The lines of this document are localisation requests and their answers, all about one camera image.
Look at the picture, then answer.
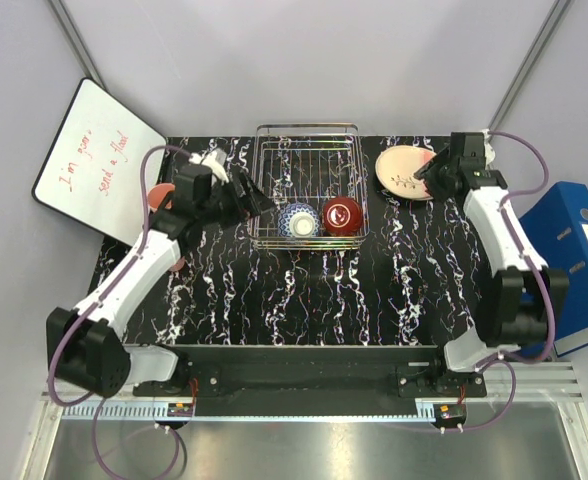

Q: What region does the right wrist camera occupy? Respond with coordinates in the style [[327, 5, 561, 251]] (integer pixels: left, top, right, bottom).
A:
[[481, 129, 496, 166]]

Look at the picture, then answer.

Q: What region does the light pink plastic cup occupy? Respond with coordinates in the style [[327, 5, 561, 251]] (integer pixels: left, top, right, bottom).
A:
[[147, 183, 175, 212]]

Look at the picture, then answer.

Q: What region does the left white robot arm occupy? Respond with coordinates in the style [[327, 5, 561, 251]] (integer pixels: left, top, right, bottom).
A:
[[46, 165, 275, 398]]

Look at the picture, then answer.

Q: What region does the blue white patterned bowl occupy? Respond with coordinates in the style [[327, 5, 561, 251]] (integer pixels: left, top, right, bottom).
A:
[[277, 202, 320, 238]]

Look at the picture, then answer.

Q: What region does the blue ring binder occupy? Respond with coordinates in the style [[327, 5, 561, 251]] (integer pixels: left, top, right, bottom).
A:
[[520, 181, 588, 356]]

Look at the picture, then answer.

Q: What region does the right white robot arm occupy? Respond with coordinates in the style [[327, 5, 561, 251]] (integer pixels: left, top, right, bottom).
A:
[[414, 130, 569, 397]]

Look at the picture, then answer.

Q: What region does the white dry erase board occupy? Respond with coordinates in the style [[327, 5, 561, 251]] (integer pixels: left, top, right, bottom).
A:
[[32, 78, 166, 246]]

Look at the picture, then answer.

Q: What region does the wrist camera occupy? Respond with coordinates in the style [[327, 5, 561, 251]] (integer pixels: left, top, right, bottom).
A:
[[481, 129, 496, 166], [189, 148, 229, 184]]

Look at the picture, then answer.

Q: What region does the salmon pink plastic cup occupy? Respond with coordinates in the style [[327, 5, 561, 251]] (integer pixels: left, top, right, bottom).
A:
[[169, 257, 185, 272]]

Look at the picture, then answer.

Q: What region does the pink rimmed ceramic plate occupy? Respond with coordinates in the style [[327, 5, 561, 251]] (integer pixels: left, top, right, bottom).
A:
[[375, 145, 435, 201]]

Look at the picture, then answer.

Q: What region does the metal wire dish rack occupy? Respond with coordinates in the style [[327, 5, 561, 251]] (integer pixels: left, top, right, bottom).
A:
[[249, 123, 369, 251]]

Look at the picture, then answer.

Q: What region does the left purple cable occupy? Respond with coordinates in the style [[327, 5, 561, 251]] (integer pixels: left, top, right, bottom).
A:
[[46, 144, 188, 479]]

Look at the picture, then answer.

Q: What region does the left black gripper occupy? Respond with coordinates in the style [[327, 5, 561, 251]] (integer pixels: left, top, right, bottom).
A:
[[199, 169, 276, 229]]

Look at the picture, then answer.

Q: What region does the red lacquer bowl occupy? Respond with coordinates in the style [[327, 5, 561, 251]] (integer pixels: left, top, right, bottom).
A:
[[322, 196, 364, 237]]

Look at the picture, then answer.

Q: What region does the white slotted cable duct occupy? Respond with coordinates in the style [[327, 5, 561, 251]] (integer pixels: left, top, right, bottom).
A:
[[62, 400, 195, 421]]

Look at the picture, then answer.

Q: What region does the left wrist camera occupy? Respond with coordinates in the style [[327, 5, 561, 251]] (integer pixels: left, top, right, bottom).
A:
[[189, 148, 229, 184]]

